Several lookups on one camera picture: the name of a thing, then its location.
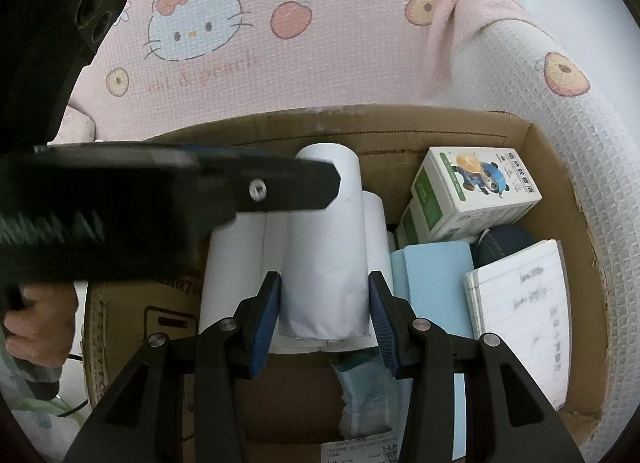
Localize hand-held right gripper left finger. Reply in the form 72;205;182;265
62;270;283;463

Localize person's left hand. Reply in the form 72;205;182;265
0;284;82;370

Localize cardboard box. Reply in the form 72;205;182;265
82;105;621;463

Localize white printed label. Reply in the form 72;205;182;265
320;438;401;463

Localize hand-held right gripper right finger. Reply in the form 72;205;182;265
368;270;586;463

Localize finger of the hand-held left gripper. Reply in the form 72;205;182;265
197;158;344;214
34;142;272;167

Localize white lined notebook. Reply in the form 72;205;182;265
462;239;573;411

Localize light green cloth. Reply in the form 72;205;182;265
5;368;88;439

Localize dark blue denim cap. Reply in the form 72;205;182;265
470;224;538;271

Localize green and white carton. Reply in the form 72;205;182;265
411;145;543;244
397;200;436;249

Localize light blue wipes pack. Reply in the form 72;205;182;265
390;240;476;340

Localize pink printed blanket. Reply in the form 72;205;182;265
50;0;533;144

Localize white paper roll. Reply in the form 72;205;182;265
360;190;397;289
199;212;291;339
279;143;374;344

